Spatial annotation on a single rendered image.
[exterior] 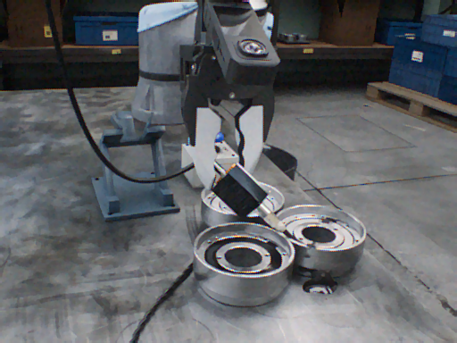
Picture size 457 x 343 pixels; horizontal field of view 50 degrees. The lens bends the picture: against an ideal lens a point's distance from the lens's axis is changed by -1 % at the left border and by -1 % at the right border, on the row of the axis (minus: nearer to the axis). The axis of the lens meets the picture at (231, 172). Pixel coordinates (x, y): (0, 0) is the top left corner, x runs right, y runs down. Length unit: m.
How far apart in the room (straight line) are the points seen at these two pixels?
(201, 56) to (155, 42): 0.51
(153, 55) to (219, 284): 0.61
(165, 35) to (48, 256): 0.54
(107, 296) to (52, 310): 0.05
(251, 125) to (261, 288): 0.17
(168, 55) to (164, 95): 0.08
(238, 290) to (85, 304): 0.15
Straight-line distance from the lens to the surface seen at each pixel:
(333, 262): 0.55
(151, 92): 1.02
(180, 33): 0.99
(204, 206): 0.61
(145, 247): 0.60
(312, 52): 4.47
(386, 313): 0.54
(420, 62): 4.62
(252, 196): 0.52
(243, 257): 0.55
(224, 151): 0.76
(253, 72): 0.42
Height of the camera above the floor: 1.12
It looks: 23 degrees down
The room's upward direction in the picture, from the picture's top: 3 degrees clockwise
